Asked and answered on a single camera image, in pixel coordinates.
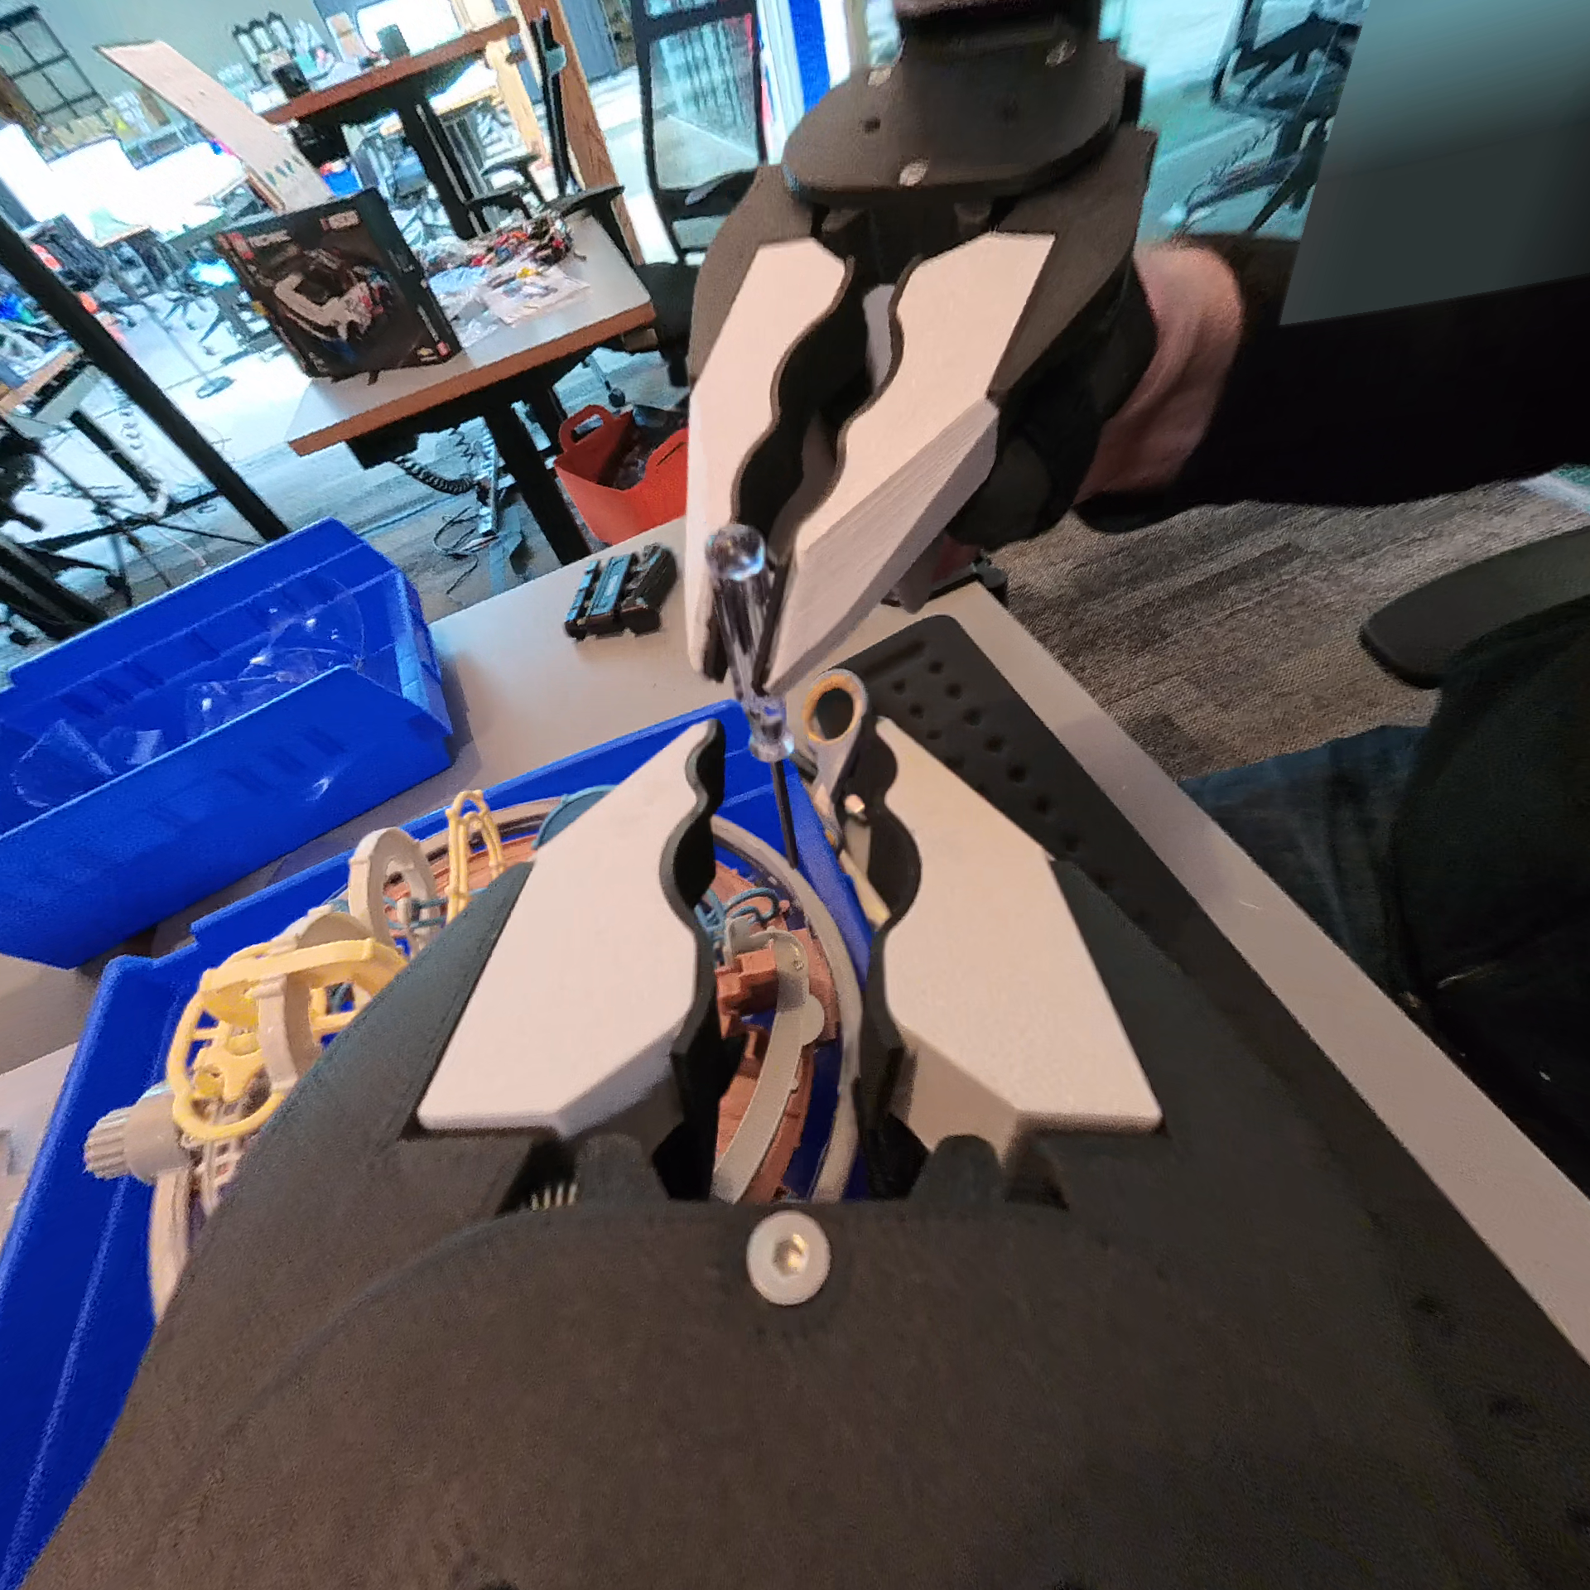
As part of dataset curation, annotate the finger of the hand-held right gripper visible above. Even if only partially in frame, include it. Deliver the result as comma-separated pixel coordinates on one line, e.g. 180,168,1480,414
685,242,858,685
760,231,1057,695

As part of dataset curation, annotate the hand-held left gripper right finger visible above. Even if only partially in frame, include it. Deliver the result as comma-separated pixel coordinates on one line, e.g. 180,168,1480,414
853,713,1166,1200

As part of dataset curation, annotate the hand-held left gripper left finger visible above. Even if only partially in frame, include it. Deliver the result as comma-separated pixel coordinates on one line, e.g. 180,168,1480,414
414,718,726,1200

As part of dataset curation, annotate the clear handled screwdriver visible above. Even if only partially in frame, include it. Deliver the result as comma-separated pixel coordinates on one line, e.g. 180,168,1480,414
701,520,803,873

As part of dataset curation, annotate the colourful plastic maze ball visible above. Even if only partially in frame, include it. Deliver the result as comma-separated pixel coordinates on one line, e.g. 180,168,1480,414
83,789,871,1319

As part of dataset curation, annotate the blue plastic bin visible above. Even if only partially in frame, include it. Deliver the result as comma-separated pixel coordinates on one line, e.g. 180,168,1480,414
0,699,871,1590
0,515,455,971

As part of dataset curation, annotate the person's right hand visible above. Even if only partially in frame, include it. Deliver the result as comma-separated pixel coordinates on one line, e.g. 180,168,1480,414
1091,242,1247,502

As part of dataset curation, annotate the paper manual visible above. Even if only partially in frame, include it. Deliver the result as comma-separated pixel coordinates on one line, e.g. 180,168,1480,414
475,264,591,326

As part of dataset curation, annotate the black office chair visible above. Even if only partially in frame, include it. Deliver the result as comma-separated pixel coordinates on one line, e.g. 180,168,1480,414
547,0,772,375
1173,0,1359,235

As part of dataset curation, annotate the black perforated mat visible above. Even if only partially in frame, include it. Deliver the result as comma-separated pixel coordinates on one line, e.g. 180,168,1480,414
844,615,1542,1381

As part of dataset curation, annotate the person's leg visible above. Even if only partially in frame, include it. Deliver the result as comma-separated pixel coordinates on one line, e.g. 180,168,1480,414
1181,726,1442,1014

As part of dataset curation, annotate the black toy car box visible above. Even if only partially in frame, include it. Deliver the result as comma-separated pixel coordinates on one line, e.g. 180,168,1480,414
213,185,464,379

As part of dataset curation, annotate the clear plastic dome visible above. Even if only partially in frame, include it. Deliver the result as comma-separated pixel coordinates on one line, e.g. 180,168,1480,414
11,579,375,809

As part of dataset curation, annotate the white standing card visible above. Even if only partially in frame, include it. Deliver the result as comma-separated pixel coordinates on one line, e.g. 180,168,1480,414
94,40,334,214

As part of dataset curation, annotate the black pole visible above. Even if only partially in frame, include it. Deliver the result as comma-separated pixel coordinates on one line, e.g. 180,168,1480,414
0,214,290,543

